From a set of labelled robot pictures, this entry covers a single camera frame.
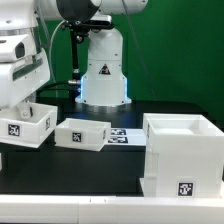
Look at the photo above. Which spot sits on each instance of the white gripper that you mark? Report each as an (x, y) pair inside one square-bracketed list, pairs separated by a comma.
[(23, 69)]

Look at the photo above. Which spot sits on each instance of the small white drawer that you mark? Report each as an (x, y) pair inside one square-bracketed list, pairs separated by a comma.
[(82, 134), (31, 132)]

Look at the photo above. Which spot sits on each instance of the white drawer housing box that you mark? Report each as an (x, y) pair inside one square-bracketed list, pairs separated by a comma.
[(184, 156)]

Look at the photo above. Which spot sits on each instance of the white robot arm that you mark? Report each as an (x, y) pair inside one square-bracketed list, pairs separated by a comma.
[(103, 84)]

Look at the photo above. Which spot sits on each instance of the white marker sheet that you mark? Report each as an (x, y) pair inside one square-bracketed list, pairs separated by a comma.
[(122, 136)]

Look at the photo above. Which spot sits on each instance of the black camera on stand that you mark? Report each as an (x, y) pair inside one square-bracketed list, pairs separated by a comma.
[(79, 31)]

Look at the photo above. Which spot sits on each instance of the white L-shaped frame wall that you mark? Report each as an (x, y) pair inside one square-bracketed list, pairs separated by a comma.
[(27, 209)]

